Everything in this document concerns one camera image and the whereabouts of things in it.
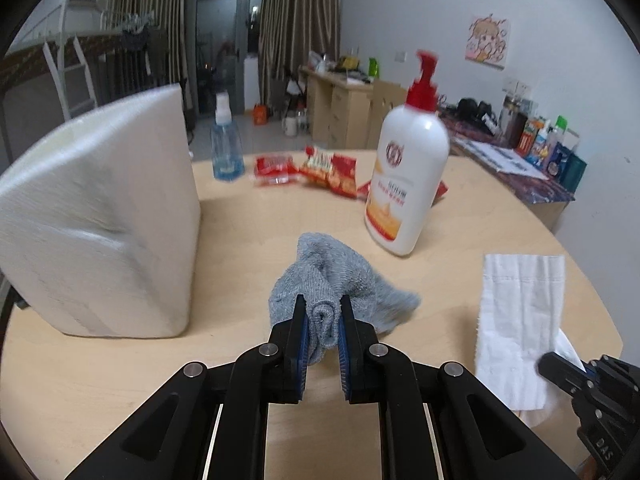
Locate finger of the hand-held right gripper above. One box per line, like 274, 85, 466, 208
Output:
537, 351, 595, 401
589, 354, 632, 387

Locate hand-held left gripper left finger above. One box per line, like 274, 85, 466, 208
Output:
65, 294, 308, 480

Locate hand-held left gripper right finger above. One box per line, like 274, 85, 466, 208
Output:
337, 295, 578, 480

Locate white tissue paper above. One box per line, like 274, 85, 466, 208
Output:
474, 254, 584, 426

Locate grey sock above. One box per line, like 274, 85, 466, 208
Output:
268, 232, 422, 367

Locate white tissue pack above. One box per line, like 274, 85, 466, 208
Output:
0, 84, 202, 339

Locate small red snack packet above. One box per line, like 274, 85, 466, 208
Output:
254, 154, 300, 187

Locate red snack packet orange balls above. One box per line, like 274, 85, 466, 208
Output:
299, 145, 360, 199

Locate patterned dark tablecloth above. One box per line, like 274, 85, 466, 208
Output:
439, 105, 577, 207

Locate white lotion bottle red pump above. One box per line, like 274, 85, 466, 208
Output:
364, 50, 451, 259

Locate clear blue spray bottle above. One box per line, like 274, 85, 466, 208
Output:
210, 91, 245, 182

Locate printed papers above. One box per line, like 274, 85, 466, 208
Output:
452, 137, 549, 181

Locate row of toiletry bottles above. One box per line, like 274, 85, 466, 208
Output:
500, 80, 589, 192

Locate light wooden desk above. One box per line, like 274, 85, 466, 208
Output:
299, 65, 381, 150

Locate black folding chair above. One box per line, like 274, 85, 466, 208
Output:
283, 65, 307, 112

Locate black bag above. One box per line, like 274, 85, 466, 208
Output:
455, 96, 501, 134

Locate dark hanging clothes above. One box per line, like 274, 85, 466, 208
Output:
119, 29, 169, 92

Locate glass balcony door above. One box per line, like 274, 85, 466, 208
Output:
187, 0, 266, 117

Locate grey metal bunk bed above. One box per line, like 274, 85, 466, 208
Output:
0, 0, 161, 161

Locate clothes hangers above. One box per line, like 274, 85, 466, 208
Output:
101, 9, 156, 36

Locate cartoon wall poster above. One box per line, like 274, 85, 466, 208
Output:
465, 14, 511, 69

